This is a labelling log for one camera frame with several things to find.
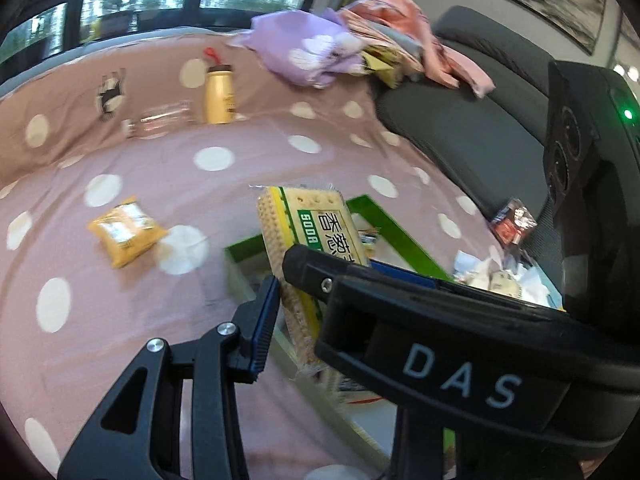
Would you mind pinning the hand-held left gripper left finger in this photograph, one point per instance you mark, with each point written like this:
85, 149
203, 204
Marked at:
265, 332

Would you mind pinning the yellow white label snack packet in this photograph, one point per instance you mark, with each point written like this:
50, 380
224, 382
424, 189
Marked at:
125, 232

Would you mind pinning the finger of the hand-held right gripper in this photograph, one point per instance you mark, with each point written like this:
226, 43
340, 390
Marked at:
315, 272
405, 274

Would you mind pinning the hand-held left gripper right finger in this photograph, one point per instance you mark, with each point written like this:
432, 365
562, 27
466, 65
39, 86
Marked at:
417, 450

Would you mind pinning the purple floral cloth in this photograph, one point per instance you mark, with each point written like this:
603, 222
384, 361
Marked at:
300, 50

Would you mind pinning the yellow bear thermos bottle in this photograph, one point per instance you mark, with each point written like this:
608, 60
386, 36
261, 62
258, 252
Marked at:
219, 95

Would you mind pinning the clear plastic bottle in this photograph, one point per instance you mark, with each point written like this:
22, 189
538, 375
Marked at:
160, 119

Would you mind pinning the green label cracker packet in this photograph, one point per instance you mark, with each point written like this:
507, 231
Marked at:
300, 230

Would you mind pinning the pink polka dot bedsheet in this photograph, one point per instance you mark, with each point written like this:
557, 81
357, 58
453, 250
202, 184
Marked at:
150, 160

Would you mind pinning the pink printed cloth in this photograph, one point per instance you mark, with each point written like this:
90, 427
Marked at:
430, 35

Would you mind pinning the white crumpled wrappers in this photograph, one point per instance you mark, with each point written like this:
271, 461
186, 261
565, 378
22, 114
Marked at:
500, 280

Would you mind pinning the yellow printed cloth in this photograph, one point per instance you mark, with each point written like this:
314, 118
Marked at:
382, 67

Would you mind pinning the red clear snack packet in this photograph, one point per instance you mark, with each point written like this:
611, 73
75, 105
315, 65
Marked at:
512, 225

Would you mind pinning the grey sofa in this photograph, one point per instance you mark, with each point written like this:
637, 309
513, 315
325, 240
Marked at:
475, 135

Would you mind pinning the green cardboard box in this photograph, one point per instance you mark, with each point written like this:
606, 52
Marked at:
395, 233

